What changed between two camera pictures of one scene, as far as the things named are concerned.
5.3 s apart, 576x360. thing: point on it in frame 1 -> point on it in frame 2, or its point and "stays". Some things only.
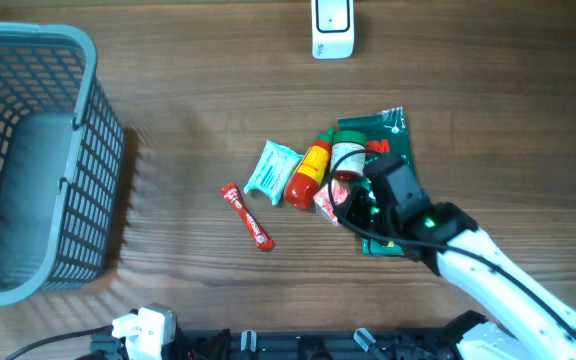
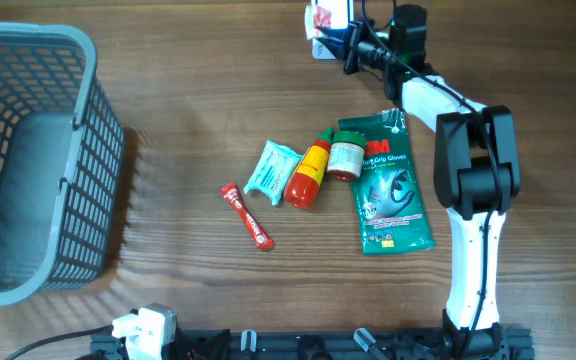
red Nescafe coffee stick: (261, 238) stays
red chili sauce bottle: (303, 187) stays
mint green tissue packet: (275, 166) stays
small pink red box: (323, 203) -> (322, 18)
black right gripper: (355, 201) -> (342, 42)
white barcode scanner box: (333, 29) stays
